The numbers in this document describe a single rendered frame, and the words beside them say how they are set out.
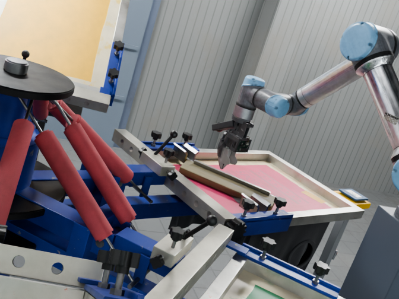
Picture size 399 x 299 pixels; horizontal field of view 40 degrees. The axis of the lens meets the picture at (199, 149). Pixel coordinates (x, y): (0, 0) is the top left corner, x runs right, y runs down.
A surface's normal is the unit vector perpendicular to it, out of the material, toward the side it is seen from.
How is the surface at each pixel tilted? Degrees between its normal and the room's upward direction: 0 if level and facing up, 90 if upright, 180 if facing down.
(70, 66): 32
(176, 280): 0
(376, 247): 90
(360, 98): 90
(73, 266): 58
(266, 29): 90
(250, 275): 0
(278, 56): 90
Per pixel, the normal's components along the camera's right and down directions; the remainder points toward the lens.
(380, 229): -0.91, -0.16
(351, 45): -0.74, -0.12
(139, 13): 0.30, 0.39
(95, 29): 0.33, -0.58
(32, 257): 0.28, -0.18
